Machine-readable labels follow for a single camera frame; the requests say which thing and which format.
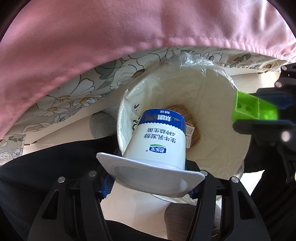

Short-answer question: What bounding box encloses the green block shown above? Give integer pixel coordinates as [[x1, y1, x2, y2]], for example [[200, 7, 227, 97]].
[[231, 90, 278, 122]]

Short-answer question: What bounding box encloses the brown slipper right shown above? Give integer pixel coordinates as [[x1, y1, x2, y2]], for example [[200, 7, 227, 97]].
[[164, 203, 196, 240]]

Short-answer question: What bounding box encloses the grey slipper left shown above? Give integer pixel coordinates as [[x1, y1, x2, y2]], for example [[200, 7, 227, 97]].
[[89, 111, 116, 139]]

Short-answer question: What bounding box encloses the pink bed sheet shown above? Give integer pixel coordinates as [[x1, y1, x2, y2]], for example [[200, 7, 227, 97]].
[[1, 1, 295, 136]]

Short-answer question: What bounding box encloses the black trouser leg left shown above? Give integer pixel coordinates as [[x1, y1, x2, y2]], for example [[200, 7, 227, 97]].
[[1, 135, 118, 240]]

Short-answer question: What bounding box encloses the white trash bin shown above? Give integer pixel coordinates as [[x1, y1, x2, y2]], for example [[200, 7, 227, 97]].
[[116, 64, 253, 204]]

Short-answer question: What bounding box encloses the small white box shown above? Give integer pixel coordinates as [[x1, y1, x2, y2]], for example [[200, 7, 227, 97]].
[[185, 123, 195, 149]]

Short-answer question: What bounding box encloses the black trouser leg right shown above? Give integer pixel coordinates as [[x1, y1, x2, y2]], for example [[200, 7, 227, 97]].
[[244, 146, 295, 240]]

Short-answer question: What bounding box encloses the white yogurt cup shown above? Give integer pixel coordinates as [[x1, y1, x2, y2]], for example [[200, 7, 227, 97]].
[[96, 108, 205, 198]]

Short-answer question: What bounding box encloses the black trouser leg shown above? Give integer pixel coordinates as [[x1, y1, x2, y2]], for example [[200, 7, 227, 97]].
[[244, 146, 295, 240], [1, 135, 118, 240]]

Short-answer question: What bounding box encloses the floral bed skirt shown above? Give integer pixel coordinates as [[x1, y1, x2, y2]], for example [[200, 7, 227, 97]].
[[1, 47, 288, 165]]

